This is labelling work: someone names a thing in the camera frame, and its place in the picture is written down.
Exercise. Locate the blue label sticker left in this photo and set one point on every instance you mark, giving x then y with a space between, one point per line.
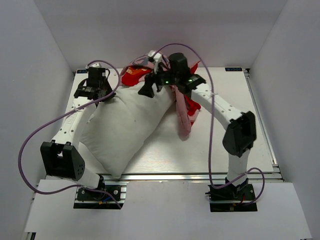
82 71

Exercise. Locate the red cartoon print pillowcase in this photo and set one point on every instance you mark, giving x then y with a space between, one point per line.
187 110

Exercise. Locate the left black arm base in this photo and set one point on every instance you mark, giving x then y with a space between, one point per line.
111 197

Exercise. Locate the aluminium table frame rail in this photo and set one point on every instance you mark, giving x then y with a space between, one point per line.
167 177

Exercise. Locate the blue label sticker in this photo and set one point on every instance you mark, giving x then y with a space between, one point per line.
233 69
82 71

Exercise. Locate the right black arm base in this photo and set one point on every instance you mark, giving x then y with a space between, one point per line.
224 201

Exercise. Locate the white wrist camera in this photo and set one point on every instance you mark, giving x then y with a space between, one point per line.
95 64
155 58

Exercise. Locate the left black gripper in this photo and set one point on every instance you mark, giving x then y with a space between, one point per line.
107 84

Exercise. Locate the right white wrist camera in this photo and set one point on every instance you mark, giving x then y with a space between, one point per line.
155 58

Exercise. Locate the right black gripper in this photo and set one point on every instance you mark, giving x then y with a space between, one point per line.
147 90

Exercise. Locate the blue label sticker right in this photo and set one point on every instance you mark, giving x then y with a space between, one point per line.
233 69

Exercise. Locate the white pillow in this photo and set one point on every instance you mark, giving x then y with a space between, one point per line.
118 128

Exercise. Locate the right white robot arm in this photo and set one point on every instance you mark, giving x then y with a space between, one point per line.
240 127

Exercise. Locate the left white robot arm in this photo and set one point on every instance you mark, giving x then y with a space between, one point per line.
61 155

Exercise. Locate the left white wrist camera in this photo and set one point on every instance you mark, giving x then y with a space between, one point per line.
95 64

